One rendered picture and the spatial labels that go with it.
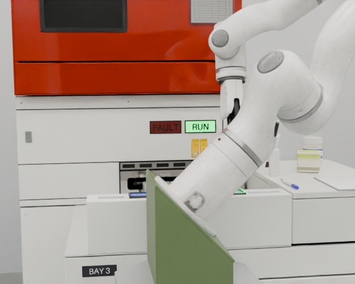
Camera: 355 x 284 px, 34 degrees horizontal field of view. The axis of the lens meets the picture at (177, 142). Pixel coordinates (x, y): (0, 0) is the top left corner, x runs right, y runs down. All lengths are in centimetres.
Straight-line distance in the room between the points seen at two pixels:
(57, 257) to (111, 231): 70
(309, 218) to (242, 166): 39
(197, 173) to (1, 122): 248
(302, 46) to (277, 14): 225
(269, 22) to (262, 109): 33
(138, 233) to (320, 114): 56
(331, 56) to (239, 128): 27
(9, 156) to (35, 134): 154
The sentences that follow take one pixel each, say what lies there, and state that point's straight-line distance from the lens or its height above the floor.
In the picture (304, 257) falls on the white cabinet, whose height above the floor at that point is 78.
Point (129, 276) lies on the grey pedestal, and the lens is 137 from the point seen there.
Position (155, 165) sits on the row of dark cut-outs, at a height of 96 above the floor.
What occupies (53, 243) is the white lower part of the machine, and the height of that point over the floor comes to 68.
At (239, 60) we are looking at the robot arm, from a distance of 157.
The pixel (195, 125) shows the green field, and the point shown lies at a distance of 213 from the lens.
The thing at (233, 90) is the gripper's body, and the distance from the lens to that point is 154.
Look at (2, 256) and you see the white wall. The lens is 380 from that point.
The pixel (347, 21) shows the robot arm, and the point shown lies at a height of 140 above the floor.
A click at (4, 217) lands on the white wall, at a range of 373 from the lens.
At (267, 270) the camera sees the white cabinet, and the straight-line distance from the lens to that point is 163.
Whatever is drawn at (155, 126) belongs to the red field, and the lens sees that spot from 212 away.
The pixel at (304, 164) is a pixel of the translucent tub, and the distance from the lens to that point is 193.
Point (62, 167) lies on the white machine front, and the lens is 213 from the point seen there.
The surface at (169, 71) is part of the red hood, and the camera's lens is 207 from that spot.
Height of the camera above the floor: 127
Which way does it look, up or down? 6 degrees down
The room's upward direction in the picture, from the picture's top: 1 degrees counter-clockwise
